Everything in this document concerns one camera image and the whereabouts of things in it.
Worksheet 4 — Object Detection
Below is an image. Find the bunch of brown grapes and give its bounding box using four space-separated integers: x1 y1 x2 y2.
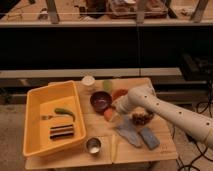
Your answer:
132 113 154 125

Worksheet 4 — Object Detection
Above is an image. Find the grey cloth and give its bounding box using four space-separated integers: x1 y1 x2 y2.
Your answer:
115 116 142 148

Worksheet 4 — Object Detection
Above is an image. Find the metal cup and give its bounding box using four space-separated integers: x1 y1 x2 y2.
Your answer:
86 137 101 155

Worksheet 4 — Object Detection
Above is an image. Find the orange bowl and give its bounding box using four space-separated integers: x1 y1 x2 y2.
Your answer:
112 89 128 101

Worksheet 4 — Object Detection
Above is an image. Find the small fork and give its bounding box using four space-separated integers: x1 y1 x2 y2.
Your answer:
41 115 54 120

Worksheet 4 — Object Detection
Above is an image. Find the striped dark block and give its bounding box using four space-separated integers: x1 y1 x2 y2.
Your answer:
50 125 75 140

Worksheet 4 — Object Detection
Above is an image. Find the dark purple bowl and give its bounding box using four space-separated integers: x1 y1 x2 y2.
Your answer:
90 91 112 113

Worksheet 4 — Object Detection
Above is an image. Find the wooden table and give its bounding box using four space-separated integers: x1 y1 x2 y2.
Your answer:
25 81 177 170

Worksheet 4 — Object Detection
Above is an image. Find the blue sponge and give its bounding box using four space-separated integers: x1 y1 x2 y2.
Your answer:
139 127 160 150

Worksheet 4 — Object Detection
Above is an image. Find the green cup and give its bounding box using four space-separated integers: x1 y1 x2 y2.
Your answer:
102 80 112 93

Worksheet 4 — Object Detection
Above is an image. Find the green pepper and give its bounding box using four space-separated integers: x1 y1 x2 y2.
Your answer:
54 108 75 121

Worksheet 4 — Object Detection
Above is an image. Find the black cable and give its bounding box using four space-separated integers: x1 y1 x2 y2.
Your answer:
174 99 213 171

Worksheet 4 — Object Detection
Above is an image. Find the yellow plastic tub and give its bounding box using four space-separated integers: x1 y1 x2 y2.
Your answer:
23 81 86 157

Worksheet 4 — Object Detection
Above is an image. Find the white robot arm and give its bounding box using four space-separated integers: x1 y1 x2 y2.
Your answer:
114 85 213 149

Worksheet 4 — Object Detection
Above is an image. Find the yellow plastic knife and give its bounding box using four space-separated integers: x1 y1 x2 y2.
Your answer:
110 135 119 163

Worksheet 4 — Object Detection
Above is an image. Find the orange apple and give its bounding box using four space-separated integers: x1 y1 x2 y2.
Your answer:
104 108 114 122

